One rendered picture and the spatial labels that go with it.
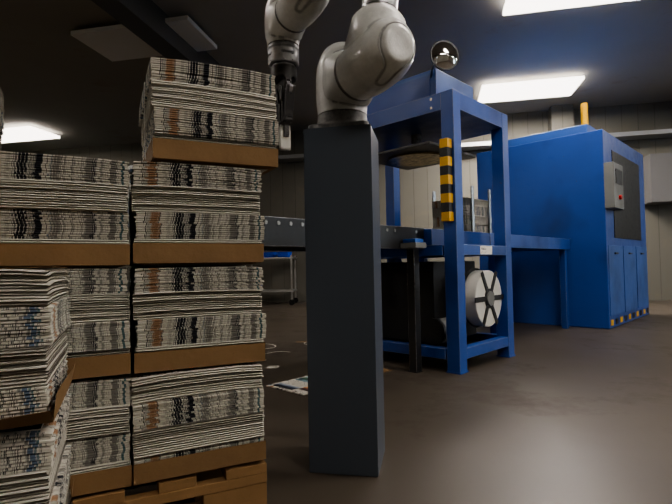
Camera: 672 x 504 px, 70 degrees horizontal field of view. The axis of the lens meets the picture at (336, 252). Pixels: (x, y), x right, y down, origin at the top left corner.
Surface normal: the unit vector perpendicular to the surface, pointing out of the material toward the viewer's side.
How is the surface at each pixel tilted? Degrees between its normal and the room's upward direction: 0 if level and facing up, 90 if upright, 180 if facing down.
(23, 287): 90
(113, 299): 90
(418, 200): 90
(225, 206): 90
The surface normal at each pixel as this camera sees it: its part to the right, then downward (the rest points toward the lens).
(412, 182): -0.20, -0.03
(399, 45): 0.44, 0.07
